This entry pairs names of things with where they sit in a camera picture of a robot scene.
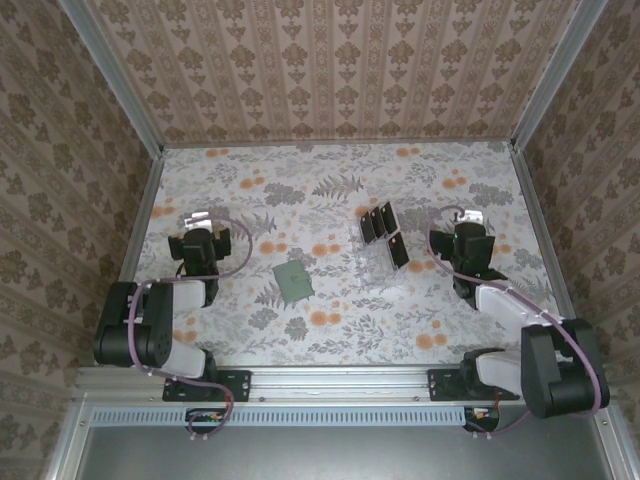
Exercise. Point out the clear acrylic card stand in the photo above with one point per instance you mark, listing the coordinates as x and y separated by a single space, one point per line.
375 265

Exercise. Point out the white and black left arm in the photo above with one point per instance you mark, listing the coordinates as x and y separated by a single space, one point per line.
192 292

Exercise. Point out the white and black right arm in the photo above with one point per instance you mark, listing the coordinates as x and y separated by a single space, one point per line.
510 302

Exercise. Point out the black VIP card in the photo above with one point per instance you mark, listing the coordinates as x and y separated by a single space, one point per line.
378 222
388 216
400 250
367 230

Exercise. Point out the floral patterned table cover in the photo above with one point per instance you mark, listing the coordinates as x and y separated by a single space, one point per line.
350 340

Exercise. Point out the black connector board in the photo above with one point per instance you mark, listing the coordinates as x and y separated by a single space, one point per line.
482 419
205 420

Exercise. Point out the grey metal panel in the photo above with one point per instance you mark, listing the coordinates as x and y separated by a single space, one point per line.
340 455

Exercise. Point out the aluminium side rail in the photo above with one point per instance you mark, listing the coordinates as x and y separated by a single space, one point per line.
139 240
550 250

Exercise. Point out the long aluminium base rail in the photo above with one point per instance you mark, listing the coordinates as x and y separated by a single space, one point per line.
340 382

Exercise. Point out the aluminium frame post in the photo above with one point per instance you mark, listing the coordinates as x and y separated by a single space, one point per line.
552 75
116 75

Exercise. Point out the aluminium frame bar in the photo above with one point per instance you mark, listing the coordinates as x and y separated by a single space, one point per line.
612 450
70 440

